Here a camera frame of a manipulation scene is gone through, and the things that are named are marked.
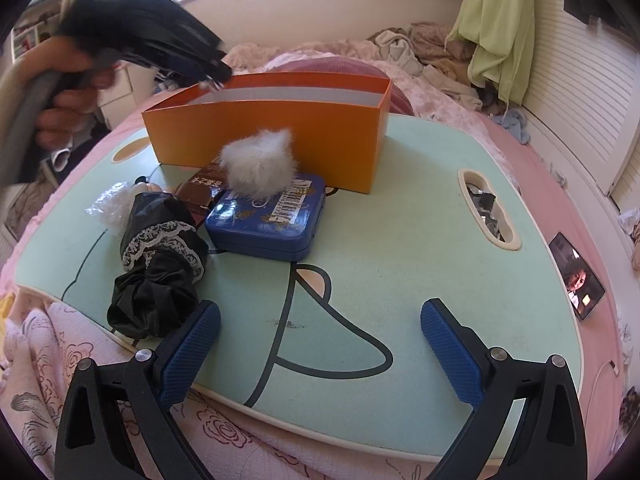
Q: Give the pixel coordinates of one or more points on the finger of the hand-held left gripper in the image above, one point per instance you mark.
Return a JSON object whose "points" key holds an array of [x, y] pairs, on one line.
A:
{"points": [[195, 35], [200, 67]]}

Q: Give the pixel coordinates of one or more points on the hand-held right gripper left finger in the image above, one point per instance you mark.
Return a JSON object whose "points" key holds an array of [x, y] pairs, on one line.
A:
{"points": [[192, 355]]}

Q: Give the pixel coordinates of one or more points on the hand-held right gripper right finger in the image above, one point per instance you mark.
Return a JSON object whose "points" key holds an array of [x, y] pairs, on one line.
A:
{"points": [[452, 355]]}

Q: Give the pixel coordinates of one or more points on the black lace-trimmed cloth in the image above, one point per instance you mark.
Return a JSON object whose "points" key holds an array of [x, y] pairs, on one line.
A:
{"points": [[150, 285]]}

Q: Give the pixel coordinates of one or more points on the white fluffy pompom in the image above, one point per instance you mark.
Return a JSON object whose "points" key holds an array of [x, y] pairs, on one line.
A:
{"points": [[257, 165]]}

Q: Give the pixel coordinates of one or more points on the orange cardboard box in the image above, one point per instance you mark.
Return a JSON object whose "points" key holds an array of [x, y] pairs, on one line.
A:
{"points": [[300, 135]]}

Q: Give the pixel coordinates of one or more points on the brown snack packet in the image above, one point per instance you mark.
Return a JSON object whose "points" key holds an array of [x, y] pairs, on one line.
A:
{"points": [[197, 190]]}

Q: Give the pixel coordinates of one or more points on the blue tin box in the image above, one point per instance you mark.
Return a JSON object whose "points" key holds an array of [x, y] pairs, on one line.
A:
{"points": [[250, 230]]}

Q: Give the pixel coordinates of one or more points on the clear plastic bag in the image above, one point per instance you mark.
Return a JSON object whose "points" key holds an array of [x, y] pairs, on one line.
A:
{"points": [[112, 207]]}

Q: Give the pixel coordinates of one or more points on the person's left forearm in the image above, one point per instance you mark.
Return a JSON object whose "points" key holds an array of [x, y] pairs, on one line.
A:
{"points": [[20, 135]]}

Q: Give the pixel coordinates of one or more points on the green cartoon lap desktop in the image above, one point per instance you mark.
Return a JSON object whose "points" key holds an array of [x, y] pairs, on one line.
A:
{"points": [[400, 240]]}

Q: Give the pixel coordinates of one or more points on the person's left hand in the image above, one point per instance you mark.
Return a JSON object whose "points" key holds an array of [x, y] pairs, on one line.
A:
{"points": [[65, 110]]}

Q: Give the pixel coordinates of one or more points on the cream floral comforter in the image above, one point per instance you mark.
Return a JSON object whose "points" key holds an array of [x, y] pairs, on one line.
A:
{"points": [[250, 57]]}

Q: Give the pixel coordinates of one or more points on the white drawer cabinet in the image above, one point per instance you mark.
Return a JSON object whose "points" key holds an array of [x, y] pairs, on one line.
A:
{"points": [[127, 90]]}

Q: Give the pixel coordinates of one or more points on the smartphone with lit screen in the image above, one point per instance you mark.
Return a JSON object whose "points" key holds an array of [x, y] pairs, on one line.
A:
{"points": [[577, 280]]}

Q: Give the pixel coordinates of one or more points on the crumpled foil wrappers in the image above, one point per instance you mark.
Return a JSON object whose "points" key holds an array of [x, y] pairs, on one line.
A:
{"points": [[482, 205]]}

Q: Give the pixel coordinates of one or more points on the pile of beige clothes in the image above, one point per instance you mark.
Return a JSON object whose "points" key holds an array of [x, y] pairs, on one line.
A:
{"points": [[425, 45]]}

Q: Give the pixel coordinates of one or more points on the light blue cloth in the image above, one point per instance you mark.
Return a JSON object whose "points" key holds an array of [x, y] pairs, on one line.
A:
{"points": [[515, 125]]}

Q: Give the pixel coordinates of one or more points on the white louvred closet doors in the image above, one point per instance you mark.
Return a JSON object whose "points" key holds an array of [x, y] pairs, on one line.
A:
{"points": [[575, 85]]}

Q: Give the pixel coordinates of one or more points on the light green hanging garment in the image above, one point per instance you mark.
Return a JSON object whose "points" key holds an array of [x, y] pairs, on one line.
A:
{"points": [[495, 25]]}

